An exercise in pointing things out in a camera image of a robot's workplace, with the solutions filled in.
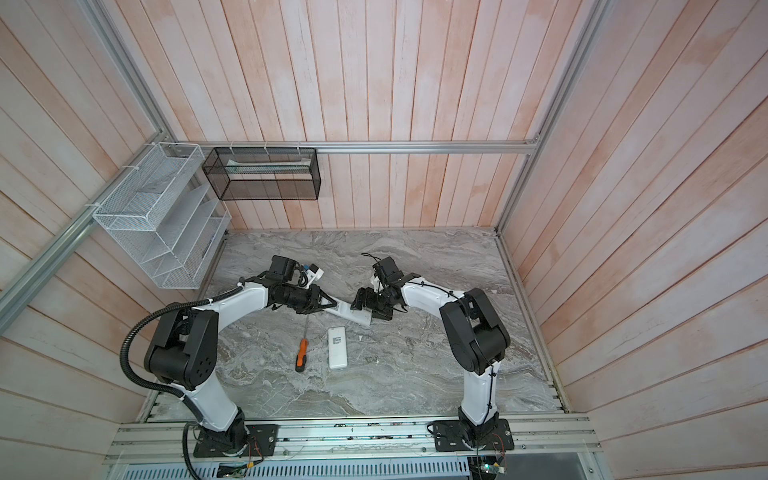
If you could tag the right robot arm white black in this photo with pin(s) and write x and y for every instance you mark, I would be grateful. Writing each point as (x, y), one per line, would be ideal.
(476, 334)

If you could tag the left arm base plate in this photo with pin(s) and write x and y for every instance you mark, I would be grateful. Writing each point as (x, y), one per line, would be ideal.
(257, 440)

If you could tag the long white remote control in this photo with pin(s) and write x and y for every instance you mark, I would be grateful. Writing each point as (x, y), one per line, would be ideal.
(344, 310)

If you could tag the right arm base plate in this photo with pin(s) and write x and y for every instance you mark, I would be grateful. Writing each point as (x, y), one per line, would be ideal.
(459, 435)

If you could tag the left aluminium wall rail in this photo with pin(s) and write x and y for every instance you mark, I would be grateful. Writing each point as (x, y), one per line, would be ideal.
(39, 271)

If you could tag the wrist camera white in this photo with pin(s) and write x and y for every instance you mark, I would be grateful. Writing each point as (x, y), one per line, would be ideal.
(312, 275)
(378, 285)

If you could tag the horizontal aluminium wall rail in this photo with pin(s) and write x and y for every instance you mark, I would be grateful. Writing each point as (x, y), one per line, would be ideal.
(386, 147)

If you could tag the short white remote control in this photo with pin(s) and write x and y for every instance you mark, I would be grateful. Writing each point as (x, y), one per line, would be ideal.
(337, 348)

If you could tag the white wire mesh shelf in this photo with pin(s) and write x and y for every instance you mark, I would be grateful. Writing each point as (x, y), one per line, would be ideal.
(166, 220)

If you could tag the orange handled screwdriver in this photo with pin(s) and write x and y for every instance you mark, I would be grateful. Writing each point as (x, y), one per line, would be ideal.
(301, 357)

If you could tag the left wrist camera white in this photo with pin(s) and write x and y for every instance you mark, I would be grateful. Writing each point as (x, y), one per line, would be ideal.
(312, 275)

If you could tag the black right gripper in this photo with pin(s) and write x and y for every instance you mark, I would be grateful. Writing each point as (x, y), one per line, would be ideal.
(369, 293)

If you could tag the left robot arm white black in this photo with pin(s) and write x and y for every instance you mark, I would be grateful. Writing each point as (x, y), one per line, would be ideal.
(183, 351)

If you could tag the black wire mesh basket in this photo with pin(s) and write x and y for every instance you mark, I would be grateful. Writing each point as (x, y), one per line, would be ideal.
(263, 173)

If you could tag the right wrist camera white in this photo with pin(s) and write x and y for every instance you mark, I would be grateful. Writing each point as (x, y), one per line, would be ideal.
(378, 285)

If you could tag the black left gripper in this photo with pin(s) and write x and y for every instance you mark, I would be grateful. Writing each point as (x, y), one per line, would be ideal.
(313, 303)

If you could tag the aluminium rail base frame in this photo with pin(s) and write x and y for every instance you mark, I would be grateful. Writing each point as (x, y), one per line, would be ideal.
(357, 448)

